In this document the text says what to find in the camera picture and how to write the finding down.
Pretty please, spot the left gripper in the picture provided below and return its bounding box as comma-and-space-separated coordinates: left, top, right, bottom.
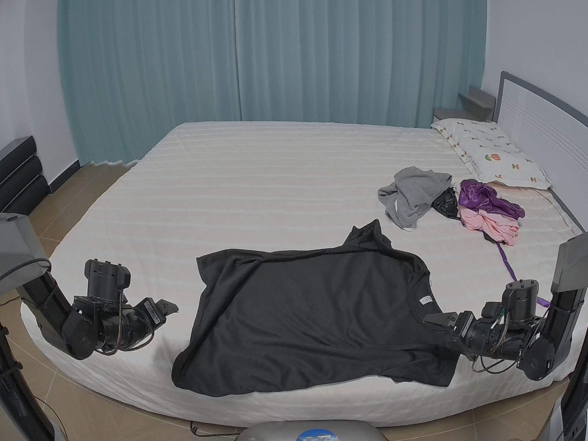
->
136, 297, 180, 334

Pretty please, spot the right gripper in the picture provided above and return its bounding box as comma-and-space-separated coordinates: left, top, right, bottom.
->
422, 310, 483, 357

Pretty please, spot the bed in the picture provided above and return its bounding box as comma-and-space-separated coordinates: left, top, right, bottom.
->
21, 71, 588, 429

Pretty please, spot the pink garment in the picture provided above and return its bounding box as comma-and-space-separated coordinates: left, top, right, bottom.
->
460, 207, 520, 247

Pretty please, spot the black patterned garment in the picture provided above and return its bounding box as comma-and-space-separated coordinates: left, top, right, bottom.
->
431, 187, 462, 221

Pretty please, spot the grey garment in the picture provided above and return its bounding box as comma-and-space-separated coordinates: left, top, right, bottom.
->
377, 166, 454, 232

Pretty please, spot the purple garment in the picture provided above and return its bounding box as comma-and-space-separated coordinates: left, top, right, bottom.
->
459, 178, 550, 307

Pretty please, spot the black T-shirt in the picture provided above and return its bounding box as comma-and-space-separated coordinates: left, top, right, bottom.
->
172, 219, 460, 399

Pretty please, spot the white printed pillow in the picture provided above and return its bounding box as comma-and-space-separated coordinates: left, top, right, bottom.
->
431, 118, 552, 190

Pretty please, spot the black chest of drawers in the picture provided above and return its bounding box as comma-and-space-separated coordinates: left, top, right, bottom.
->
0, 135, 49, 222

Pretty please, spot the grey bedside table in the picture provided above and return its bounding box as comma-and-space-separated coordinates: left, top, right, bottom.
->
433, 85, 497, 124

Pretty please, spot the blue-green curtain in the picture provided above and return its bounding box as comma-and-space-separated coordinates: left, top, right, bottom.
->
233, 0, 488, 130
57, 0, 243, 167

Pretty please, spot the black cable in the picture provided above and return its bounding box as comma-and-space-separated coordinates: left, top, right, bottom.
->
0, 258, 52, 307

